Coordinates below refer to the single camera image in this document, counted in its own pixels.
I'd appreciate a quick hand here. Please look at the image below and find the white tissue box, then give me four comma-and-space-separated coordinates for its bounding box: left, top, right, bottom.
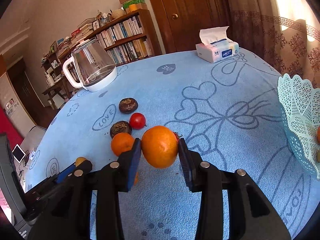
196, 26, 239, 63

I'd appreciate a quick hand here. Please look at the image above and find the wooden side desk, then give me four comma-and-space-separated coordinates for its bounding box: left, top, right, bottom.
42, 76, 72, 109

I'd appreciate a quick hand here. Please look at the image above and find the dark water chestnut far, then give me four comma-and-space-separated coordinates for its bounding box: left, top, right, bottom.
118, 98, 138, 114

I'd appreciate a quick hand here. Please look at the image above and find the tan longan fruit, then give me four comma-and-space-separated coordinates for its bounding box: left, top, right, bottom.
317, 150, 320, 163
75, 157, 87, 167

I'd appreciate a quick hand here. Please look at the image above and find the light blue lattice basket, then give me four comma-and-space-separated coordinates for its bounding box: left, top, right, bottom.
277, 73, 319, 180

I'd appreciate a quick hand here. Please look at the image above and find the dark water chestnut near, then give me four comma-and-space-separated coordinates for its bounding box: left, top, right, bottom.
110, 121, 132, 138

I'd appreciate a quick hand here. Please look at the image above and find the brown wooden door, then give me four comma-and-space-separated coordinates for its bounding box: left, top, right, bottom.
150, 0, 232, 53

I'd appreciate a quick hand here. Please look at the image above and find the green box on shelf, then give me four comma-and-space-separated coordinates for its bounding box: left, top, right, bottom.
123, 0, 145, 9

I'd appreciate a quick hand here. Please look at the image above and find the beige patterned curtain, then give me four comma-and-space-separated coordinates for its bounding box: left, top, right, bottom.
228, 0, 319, 88

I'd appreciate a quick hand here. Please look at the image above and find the glass kettle white handle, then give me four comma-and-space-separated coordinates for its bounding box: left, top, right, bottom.
62, 37, 117, 92

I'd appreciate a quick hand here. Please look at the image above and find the blue patterned tablecloth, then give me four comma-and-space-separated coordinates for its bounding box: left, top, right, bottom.
25, 49, 319, 237

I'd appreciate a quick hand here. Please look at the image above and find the dark water chestnut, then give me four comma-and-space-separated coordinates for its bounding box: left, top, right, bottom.
110, 121, 132, 138
118, 98, 138, 114

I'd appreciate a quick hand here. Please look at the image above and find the red cherry tomato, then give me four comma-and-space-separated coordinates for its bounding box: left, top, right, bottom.
129, 113, 146, 129
173, 132, 181, 142

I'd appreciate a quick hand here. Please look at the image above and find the orange mandarin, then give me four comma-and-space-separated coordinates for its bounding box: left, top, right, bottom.
134, 172, 139, 185
141, 126, 178, 169
111, 133, 135, 156
317, 127, 320, 144

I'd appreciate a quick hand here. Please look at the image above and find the wooden bookshelf with books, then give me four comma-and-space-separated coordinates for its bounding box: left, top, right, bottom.
42, 9, 161, 77

